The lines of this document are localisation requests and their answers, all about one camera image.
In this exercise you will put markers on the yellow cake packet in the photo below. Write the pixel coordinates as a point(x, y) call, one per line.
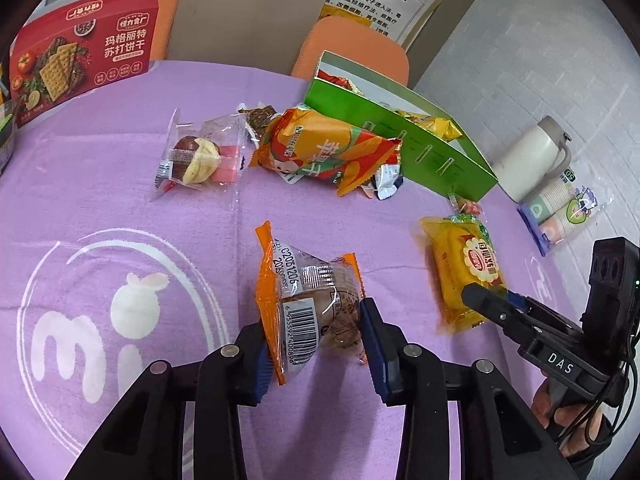
point(463, 254)

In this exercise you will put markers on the red cracker box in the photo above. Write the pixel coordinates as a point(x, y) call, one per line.
point(76, 48)

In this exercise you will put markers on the white blue cartoon snack bag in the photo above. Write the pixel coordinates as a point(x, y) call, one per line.
point(384, 183)

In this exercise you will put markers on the yellow chips bag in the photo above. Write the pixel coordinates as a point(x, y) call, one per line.
point(443, 128)

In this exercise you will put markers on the red popcorn snack packet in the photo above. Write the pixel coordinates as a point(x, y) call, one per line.
point(462, 205)

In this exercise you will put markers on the white thermos bottle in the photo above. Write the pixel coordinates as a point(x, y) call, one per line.
point(539, 155)

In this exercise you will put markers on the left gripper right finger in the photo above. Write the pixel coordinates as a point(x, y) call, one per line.
point(499, 437)

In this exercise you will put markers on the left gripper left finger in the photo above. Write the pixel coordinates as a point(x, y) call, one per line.
point(142, 437)

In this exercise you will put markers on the dark round snack tin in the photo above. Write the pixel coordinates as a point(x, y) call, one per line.
point(7, 120)

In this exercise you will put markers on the purple table cloth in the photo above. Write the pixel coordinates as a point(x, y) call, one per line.
point(99, 278)

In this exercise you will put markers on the right hand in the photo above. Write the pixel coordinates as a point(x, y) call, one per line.
point(579, 440)

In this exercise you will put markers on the orange chair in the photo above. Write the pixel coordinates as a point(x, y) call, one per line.
point(354, 41)
point(165, 17)

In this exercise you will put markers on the orange clear bun packet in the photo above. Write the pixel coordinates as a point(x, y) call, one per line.
point(305, 302)

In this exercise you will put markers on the right orange chair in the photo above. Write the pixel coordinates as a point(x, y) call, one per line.
point(354, 41)

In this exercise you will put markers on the orange green snack bag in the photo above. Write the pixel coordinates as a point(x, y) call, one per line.
point(303, 142)

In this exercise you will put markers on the brown paper bag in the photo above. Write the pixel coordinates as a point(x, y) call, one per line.
point(265, 34)

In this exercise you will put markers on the green cardboard box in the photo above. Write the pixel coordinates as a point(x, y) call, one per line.
point(348, 91)

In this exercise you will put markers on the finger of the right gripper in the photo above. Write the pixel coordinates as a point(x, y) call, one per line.
point(507, 310)

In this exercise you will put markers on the left orange chair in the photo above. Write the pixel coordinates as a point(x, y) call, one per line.
point(165, 17)

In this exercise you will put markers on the paper cups pack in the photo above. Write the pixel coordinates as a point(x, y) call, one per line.
point(565, 206)

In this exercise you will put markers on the brown dried snack packet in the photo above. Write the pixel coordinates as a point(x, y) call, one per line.
point(257, 120)

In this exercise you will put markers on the clear packet colourful pastry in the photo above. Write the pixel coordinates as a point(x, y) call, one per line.
point(203, 157)

